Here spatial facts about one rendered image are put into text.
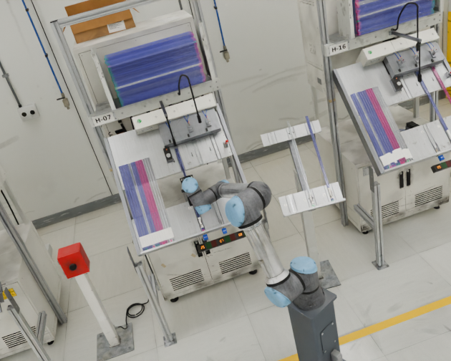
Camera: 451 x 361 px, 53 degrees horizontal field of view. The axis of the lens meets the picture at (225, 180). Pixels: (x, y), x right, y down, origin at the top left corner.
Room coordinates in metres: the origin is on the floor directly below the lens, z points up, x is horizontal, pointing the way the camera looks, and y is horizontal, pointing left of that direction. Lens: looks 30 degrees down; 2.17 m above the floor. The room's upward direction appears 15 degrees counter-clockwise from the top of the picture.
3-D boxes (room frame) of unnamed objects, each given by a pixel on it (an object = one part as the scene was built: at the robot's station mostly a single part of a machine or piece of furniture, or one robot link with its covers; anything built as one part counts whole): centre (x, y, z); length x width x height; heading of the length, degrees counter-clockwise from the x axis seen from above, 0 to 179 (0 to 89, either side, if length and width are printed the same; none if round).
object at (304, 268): (1.54, -0.24, 0.72); 0.13 x 0.12 x 0.14; 122
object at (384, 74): (2.66, -1.18, 0.65); 1.01 x 0.73 x 1.29; 7
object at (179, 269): (2.66, 0.29, 0.31); 0.70 x 0.65 x 0.62; 97
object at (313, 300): (1.54, -0.24, 0.60); 0.15 x 0.15 x 0.10
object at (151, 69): (2.55, 0.22, 1.52); 0.51 x 0.13 x 0.27; 97
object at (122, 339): (2.11, 0.95, 0.39); 0.24 x 0.24 x 0.78; 7
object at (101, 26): (2.83, 0.36, 1.82); 0.68 x 0.30 x 0.20; 97
